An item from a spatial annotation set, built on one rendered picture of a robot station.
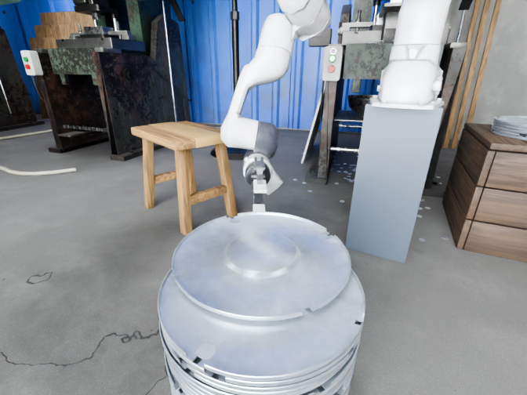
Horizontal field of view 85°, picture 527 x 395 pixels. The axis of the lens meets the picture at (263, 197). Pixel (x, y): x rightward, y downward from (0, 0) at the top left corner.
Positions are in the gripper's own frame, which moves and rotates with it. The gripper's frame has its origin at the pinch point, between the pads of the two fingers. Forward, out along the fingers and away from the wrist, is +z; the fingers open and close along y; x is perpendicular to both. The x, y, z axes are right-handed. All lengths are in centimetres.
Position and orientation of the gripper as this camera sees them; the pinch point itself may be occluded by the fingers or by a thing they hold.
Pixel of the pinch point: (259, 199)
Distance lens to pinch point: 68.7
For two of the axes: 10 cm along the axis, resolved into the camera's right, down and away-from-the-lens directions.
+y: 0.3, -9.2, -4.0
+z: 0.4, 4.0, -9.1
